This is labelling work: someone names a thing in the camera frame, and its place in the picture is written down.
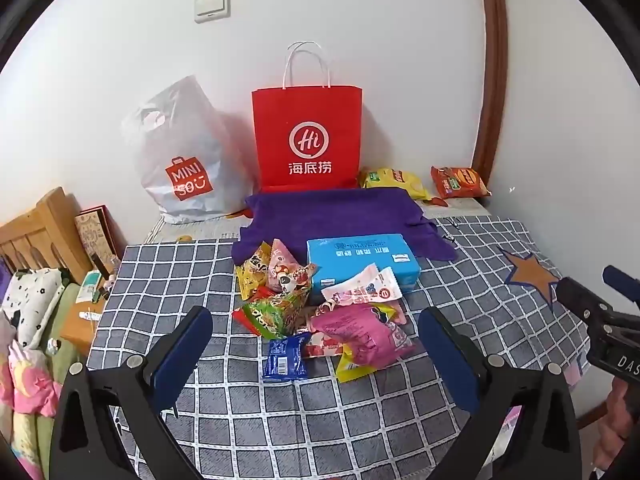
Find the small blue snack packet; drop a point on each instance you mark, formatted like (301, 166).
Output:
(285, 357)

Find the green cloth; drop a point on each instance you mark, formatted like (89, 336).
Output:
(65, 315)

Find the grey checkered blanket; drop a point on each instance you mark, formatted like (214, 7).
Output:
(350, 435)

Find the white wall switch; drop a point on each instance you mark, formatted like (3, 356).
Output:
(212, 5)

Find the pink printed blanket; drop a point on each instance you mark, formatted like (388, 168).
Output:
(25, 390)

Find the red paper bag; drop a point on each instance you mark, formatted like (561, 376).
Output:
(307, 125)

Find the patterned gift box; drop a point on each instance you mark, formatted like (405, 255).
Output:
(97, 232)

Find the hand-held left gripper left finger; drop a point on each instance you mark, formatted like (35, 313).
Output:
(185, 350)

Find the white black dotted pillow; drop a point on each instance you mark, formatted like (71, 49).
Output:
(35, 300)

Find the white red fruit gummy packet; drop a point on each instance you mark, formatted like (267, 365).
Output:
(320, 347)

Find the pale pink peach packet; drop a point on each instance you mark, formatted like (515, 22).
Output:
(384, 291)

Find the white plastic shopping bag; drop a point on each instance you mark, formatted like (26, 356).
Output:
(180, 160)

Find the yellow snack packet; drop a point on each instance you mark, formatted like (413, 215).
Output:
(250, 272)

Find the pink mushroom print packet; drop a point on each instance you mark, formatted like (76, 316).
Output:
(287, 270)

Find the cream white snack packet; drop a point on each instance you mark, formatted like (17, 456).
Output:
(346, 282)

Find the orange chips bag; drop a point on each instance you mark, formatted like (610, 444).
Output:
(459, 181)

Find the green snack packet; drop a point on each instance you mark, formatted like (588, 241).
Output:
(272, 312)

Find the wooden nightstand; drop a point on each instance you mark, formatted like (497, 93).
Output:
(80, 335)

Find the person's right hand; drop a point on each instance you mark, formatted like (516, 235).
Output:
(620, 425)

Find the blue tissue box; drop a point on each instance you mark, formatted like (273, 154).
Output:
(360, 255)

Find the purple towel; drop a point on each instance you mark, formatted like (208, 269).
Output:
(330, 215)

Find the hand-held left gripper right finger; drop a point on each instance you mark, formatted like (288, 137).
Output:
(450, 360)

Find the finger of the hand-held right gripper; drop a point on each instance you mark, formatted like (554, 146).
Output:
(622, 285)
(582, 302)

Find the brown wooden door frame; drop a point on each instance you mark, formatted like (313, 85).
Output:
(492, 60)

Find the magenta snack packet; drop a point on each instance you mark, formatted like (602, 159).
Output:
(360, 337)

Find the yellow chips bag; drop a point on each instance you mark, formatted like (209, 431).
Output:
(395, 180)

